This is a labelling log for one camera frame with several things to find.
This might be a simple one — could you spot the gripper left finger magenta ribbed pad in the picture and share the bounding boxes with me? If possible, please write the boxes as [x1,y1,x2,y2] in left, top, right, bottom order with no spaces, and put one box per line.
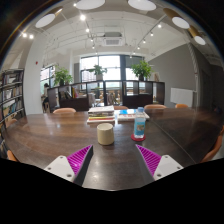
[45,145,93,186]

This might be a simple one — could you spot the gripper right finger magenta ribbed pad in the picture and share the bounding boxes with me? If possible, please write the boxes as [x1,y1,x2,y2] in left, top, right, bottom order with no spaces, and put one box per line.
[135,145,183,185]

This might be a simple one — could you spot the clear plastic water bottle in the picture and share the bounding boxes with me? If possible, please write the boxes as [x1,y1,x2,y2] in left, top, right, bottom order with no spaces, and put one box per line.
[134,107,146,138]

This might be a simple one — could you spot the red round coaster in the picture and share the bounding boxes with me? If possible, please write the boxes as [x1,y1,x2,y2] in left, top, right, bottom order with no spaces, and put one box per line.
[131,134,146,142]

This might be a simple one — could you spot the cream ceramic cup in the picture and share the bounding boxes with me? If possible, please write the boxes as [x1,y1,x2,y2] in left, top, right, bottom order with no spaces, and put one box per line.
[97,123,114,145]

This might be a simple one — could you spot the stack of books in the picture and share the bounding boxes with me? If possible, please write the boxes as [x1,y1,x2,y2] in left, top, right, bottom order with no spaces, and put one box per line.
[87,106,115,123]

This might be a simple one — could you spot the orange chair back left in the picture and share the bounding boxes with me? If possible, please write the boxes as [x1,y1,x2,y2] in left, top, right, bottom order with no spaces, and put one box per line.
[53,108,76,114]

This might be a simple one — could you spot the orange chair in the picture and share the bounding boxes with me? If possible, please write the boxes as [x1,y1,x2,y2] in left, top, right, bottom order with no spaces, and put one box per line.
[175,104,188,108]
[6,119,17,127]
[144,104,167,109]
[114,106,129,110]
[53,108,76,114]
[7,150,19,162]
[202,125,224,163]

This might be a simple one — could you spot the flat book with blue cover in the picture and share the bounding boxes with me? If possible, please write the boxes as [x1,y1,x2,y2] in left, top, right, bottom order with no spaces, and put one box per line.
[116,108,151,123]

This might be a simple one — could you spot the orange chair right side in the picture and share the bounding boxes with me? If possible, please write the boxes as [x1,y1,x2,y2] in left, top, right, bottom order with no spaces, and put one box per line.
[202,125,224,163]

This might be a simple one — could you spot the orange chair back right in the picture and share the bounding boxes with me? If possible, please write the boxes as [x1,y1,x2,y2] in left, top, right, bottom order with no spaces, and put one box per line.
[144,104,167,109]

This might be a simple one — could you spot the orange chair far right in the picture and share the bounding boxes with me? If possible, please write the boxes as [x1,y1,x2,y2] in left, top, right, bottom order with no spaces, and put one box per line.
[175,104,188,108]

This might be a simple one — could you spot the orange chair near left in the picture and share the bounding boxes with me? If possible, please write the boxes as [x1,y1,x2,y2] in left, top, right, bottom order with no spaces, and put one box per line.
[7,150,19,162]

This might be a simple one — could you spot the orange chair back centre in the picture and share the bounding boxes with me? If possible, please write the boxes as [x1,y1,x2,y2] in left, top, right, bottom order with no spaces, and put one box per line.
[114,106,129,110]

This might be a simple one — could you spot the low dark shelf divider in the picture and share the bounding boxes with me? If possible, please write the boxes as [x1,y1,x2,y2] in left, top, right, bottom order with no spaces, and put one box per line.
[48,80,165,112]

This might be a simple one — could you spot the seated person in background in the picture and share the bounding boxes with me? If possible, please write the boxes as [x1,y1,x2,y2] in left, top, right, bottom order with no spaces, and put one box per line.
[42,83,49,112]

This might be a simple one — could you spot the orange chair left side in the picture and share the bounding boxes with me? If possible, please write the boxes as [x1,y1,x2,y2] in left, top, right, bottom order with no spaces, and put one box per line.
[6,119,17,127]

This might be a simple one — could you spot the left potted green plant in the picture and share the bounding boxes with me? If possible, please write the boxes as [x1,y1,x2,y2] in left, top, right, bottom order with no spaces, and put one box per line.
[53,66,73,86]

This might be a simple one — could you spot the potted green plant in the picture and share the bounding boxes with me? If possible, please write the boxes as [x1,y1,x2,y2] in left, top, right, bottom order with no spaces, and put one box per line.
[53,66,73,86]
[90,65,107,80]
[131,60,152,81]

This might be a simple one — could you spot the right potted green plant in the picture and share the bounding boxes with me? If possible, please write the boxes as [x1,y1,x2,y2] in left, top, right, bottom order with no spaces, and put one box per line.
[131,60,152,81]

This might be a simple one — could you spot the middle potted green plant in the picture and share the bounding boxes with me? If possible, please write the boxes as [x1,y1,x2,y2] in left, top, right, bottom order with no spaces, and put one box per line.
[90,65,107,80]

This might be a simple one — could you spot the tall bookshelf with books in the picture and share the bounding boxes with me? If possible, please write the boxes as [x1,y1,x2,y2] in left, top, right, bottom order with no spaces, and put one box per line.
[0,69,25,158]

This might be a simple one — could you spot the ceiling air conditioner unit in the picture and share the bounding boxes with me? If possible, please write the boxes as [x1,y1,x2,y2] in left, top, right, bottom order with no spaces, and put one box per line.
[102,32,123,46]

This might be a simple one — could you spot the white wall radiator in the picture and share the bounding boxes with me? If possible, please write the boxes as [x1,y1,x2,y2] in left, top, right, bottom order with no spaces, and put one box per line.
[170,88,193,107]

